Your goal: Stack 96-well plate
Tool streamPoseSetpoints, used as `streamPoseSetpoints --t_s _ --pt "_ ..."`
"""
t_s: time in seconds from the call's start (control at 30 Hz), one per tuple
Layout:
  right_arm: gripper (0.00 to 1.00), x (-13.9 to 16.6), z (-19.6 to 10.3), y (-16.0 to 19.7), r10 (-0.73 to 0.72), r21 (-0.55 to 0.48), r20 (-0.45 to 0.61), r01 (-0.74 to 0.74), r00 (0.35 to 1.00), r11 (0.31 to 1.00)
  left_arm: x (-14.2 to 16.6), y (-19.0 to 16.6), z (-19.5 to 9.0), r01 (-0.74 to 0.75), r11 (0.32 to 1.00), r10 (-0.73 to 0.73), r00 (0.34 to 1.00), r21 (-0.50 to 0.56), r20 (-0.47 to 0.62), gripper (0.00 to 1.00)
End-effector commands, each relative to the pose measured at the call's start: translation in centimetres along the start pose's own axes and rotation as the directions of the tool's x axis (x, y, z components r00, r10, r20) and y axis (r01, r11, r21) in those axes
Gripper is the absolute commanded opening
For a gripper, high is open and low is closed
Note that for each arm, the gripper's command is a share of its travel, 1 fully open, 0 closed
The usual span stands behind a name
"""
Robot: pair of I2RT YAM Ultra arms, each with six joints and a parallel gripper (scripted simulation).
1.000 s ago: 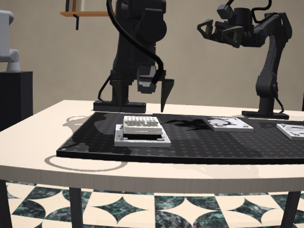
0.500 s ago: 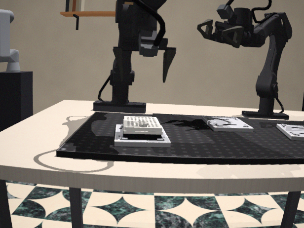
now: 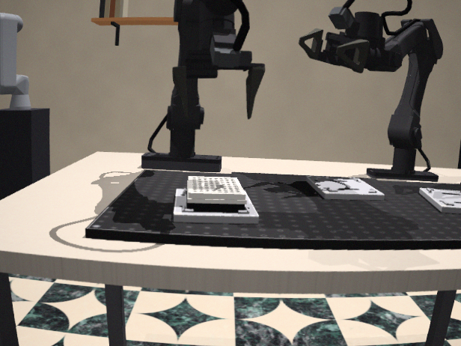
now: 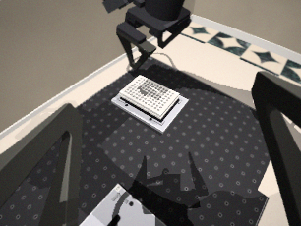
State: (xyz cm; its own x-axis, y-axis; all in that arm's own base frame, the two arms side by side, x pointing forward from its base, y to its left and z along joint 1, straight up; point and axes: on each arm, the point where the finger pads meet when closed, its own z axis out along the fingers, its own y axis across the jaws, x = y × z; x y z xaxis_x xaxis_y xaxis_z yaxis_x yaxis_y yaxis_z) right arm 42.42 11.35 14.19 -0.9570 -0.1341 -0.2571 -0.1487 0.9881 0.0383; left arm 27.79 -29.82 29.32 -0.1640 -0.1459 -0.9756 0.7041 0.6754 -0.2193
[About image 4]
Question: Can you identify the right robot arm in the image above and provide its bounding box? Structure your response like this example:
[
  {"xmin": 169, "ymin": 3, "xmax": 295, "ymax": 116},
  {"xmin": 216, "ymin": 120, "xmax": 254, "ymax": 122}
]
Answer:
[{"xmin": 102, "ymin": 0, "xmax": 133, "ymax": 14}]

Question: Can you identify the black perforated breadboard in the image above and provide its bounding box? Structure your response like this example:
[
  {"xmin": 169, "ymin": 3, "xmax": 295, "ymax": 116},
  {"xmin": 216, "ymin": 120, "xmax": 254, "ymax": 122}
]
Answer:
[{"xmin": 0, "ymin": 56, "xmax": 271, "ymax": 226}]

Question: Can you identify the white well plate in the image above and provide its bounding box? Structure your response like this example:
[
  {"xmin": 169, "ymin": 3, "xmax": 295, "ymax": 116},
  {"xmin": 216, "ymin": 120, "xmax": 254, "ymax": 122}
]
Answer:
[{"xmin": 119, "ymin": 76, "xmax": 180, "ymax": 120}]

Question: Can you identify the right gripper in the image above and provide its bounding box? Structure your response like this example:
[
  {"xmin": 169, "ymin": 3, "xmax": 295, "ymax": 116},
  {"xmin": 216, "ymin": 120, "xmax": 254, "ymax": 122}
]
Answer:
[{"xmin": 116, "ymin": 0, "xmax": 192, "ymax": 70}]

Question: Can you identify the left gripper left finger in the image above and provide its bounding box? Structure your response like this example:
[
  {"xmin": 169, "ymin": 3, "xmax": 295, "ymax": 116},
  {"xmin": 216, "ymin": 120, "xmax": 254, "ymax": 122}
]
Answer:
[{"xmin": 0, "ymin": 103, "xmax": 83, "ymax": 226}]

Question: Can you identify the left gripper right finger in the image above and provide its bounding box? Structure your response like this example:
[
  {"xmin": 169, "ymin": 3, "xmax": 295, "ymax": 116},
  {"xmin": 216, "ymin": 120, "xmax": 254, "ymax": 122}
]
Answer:
[{"xmin": 251, "ymin": 71, "xmax": 301, "ymax": 226}]

